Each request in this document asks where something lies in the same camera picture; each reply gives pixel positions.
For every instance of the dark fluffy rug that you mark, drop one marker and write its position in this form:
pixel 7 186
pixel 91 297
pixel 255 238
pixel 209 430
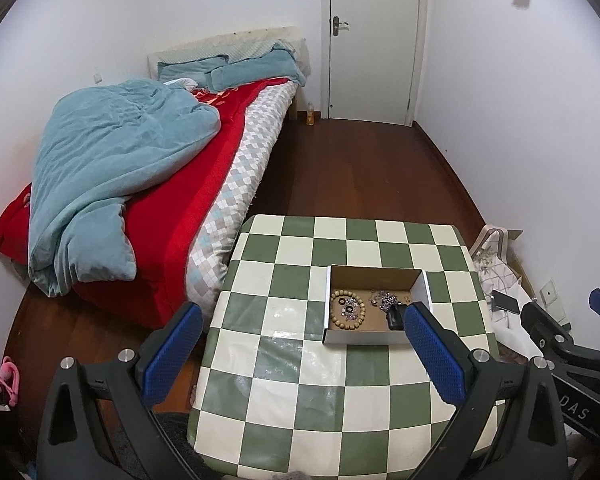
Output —
pixel 150 440

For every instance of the green white checkered table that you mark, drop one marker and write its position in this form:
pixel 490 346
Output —
pixel 300 400

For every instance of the rumpled blue pillow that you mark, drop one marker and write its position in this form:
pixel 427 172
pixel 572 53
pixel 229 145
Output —
pixel 260 72

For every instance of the flat blue pillow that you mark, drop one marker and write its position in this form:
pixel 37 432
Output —
pixel 190 67

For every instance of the white door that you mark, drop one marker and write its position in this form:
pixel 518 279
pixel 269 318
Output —
pixel 372 40

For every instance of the brown cardboard piece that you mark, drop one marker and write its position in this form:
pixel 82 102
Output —
pixel 514 234

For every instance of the white cardboard box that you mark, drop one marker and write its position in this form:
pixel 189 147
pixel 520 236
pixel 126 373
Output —
pixel 375 335

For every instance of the pink shoe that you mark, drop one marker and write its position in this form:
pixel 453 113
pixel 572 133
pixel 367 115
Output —
pixel 7 380

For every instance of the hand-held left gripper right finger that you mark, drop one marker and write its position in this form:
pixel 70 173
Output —
pixel 432 355

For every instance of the bed with red sheet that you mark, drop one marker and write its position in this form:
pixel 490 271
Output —
pixel 180 210

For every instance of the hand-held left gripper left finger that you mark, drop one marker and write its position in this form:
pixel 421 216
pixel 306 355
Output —
pixel 172 355

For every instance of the beige headboard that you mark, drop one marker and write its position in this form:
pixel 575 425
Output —
pixel 230 42

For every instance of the checked mattress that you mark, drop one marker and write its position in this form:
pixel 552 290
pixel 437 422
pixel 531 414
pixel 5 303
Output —
pixel 240 185

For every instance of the blue duvet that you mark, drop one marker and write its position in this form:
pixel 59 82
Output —
pixel 120 160

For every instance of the white patterned bag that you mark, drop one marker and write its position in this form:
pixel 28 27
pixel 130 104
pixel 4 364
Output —
pixel 495 265

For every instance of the black smartphone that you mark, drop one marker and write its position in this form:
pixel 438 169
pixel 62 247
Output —
pixel 505 302

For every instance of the orange drink bottle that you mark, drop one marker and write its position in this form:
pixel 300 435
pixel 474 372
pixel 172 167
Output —
pixel 310 116

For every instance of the black smart band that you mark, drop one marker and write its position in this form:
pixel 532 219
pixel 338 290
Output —
pixel 395 317

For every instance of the grey wall socket plate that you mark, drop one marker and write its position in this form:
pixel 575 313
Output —
pixel 551 297

